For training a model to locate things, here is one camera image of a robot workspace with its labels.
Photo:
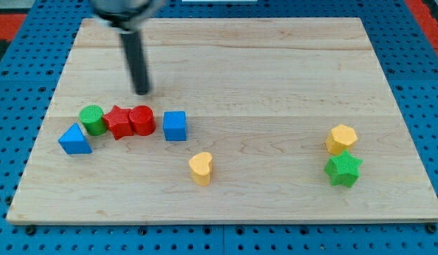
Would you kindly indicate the yellow heart block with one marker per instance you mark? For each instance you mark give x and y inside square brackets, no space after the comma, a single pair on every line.
[201,167]

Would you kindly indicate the blue cube block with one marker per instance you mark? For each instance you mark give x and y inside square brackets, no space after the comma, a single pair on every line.
[175,125]

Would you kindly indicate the green cylinder block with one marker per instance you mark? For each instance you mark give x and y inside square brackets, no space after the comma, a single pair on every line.
[92,119]

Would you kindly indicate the red cylinder block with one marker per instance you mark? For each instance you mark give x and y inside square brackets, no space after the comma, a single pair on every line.
[142,120]

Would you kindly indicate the red star block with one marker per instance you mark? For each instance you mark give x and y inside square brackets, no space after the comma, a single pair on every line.
[117,121]

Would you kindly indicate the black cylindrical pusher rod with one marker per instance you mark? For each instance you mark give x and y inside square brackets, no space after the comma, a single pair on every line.
[134,53]

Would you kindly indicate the wooden board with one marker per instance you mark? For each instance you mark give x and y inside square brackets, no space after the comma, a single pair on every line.
[261,95]

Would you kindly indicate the yellow hexagon block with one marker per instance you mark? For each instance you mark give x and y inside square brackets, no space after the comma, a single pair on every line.
[340,138]

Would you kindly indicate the blue triangle block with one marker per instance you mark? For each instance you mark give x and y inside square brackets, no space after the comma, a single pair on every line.
[74,142]

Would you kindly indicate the green star block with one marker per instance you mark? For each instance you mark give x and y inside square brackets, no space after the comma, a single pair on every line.
[343,169]

